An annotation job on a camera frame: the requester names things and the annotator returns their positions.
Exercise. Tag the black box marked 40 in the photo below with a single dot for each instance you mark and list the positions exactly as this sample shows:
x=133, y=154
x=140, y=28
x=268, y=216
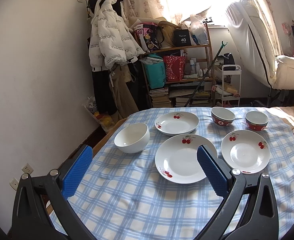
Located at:
x=181, y=38

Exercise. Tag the white plastic bag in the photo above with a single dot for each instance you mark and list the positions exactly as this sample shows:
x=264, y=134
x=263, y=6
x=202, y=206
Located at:
x=195, y=24

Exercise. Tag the stack of books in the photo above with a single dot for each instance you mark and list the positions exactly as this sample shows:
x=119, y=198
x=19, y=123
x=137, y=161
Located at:
x=159, y=97

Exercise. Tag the green clothes pole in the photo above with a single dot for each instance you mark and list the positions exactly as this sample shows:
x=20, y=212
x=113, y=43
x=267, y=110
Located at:
x=206, y=74

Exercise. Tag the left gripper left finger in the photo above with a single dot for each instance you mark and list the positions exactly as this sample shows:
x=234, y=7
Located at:
x=41, y=209

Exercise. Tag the wooden shelf unit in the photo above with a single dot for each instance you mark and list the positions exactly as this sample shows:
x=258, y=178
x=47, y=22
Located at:
x=204, y=97

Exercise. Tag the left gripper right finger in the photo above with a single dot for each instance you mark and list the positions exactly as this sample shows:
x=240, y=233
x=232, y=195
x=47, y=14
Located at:
x=259, y=219

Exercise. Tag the plain white bowl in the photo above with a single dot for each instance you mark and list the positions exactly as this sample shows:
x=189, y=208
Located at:
x=133, y=139

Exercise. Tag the red patterned bag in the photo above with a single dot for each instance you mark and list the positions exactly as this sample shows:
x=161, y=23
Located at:
x=174, y=67

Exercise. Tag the teal shopping bag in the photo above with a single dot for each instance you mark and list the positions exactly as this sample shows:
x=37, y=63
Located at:
x=155, y=70

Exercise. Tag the red patterned bowl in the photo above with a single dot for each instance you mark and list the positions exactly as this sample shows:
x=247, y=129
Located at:
x=222, y=116
x=256, y=120

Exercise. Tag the white folded mattress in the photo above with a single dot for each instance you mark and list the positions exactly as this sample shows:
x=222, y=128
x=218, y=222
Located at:
x=250, y=37

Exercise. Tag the white rolling cart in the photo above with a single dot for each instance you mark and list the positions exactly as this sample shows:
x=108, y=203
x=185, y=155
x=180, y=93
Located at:
x=227, y=87

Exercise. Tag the wall power socket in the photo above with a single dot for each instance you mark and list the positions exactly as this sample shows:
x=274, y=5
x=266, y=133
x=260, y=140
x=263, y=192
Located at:
x=14, y=183
x=27, y=169

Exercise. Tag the cherry plate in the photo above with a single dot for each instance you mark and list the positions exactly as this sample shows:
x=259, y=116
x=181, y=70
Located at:
x=176, y=158
x=175, y=123
x=245, y=150

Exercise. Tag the white puffer jacket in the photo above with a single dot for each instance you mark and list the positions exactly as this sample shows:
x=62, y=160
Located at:
x=111, y=41

